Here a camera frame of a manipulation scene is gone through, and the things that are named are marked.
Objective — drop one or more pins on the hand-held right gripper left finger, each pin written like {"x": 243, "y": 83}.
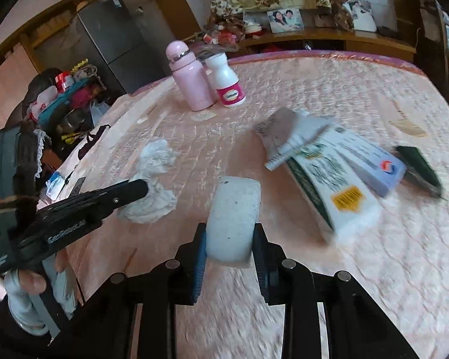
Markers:
{"x": 198, "y": 265}

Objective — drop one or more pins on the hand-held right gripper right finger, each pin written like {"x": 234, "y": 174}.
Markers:
{"x": 263, "y": 265}

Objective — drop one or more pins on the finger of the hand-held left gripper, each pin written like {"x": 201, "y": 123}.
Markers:
{"x": 112, "y": 198}

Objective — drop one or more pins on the white tissue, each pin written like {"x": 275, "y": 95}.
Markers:
{"x": 149, "y": 205}
{"x": 155, "y": 157}

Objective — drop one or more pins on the white foam block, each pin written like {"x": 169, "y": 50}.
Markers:
{"x": 232, "y": 217}

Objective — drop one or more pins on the person's left hand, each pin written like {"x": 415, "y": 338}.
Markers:
{"x": 30, "y": 282}

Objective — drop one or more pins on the blue white packet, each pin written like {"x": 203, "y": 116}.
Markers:
{"x": 55, "y": 185}

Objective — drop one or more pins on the dark cloth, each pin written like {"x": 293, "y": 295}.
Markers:
{"x": 91, "y": 142}

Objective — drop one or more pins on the pink quilted bedspread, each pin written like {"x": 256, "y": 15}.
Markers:
{"x": 321, "y": 288}

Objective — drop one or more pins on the white plastic bag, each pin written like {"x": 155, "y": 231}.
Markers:
{"x": 98, "y": 112}

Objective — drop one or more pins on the pile of colourful bags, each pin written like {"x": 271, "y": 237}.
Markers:
{"x": 67, "y": 97}

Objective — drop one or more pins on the white green box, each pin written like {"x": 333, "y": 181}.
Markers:
{"x": 333, "y": 190}

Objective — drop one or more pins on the pink insulated bottle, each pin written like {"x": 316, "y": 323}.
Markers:
{"x": 191, "y": 78}

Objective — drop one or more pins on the white blue box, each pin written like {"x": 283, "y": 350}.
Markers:
{"x": 374, "y": 164}

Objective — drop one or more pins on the grey refrigerator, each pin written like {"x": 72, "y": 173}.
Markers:
{"x": 112, "y": 45}

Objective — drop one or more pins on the white pill bottle pink label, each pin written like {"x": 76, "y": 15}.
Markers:
{"x": 224, "y": 78}

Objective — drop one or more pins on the shelf clutter pile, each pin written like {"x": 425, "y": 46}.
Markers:
{"x": 224, "y": 37}

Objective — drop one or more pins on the wooden headboard shelf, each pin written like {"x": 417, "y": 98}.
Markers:
{"x": 359, "y": 43}

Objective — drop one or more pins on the framed couple photo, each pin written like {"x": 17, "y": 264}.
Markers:
{"x": 284, "y": 20}

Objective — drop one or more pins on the unframed portrait photo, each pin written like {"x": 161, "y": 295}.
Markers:
{"x": 359, "y": 15}

